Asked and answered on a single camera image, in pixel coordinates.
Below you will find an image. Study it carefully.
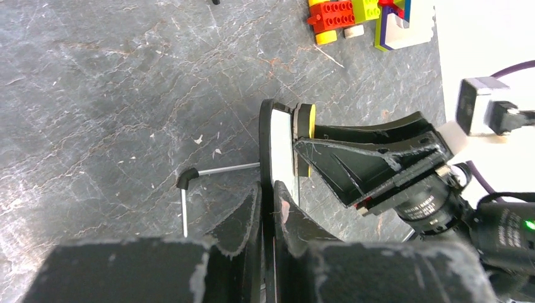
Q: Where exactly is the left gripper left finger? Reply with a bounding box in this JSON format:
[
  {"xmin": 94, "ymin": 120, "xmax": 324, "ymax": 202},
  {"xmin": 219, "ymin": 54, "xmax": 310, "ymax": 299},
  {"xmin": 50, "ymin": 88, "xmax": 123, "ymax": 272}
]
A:
[{"xmin": 25, "ymin": 184, "xmax": 262, "ymax": 302}]

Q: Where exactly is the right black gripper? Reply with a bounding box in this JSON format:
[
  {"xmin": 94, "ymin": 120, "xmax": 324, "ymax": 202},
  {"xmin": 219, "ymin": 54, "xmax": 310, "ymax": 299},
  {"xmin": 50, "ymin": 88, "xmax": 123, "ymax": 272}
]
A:
[{"xmin": 293, "ymin": 111, "xmax": 456, "ymax": 216}]

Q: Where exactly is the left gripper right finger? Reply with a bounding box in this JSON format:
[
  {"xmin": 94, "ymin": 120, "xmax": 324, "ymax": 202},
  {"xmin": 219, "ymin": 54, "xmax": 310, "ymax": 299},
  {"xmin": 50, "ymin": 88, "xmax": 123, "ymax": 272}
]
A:
[{"xmin": 273, "ymin": 181, "xmax": 497, "ymax": 302}]

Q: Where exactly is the yellow bone-shaped eraser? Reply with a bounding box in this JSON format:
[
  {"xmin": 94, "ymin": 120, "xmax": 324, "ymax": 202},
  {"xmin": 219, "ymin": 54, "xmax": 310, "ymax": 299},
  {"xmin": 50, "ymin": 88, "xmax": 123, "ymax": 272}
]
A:
[{"xmin": 292, "ymin": 103, "xmax": 316, "ymax": 177}]

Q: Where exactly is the white whiteboard with red writing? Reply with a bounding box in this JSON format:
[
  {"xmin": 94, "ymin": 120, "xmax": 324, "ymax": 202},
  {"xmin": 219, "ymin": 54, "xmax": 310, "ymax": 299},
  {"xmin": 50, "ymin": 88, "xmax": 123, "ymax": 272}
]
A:
[{"xmin": 175, "ymin": 98, "xmax": 302, "ymax": 303}]

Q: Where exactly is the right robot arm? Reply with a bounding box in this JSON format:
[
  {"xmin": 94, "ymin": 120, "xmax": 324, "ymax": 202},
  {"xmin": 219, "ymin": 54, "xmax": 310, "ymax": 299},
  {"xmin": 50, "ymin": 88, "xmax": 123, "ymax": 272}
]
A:
[{"xmin": 293, "ymin": 109, "xmax": 534, "ymax": 297}]

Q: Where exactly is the red toy block car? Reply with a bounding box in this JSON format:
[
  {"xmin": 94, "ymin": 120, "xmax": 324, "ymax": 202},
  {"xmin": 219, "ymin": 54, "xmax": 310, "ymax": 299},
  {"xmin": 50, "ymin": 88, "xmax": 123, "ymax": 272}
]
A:
[{"xmin": 307, "ymin": 0, "xmax": 381, "ymax": 45}]

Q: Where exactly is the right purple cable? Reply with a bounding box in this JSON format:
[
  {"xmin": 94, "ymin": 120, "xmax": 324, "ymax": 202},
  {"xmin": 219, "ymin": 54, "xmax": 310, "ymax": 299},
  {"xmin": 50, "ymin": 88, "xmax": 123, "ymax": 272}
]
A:
[{"xmin": 464, "ymin": 60, "xmax": 535, "ymax": 198}]

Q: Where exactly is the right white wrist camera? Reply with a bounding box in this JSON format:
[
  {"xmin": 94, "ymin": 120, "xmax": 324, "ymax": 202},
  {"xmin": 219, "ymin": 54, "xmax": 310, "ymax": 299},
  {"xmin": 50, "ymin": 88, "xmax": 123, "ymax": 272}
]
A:
[{"xmin": 437, "ymin": 76, "xmax": 534, "ymax": 156}]

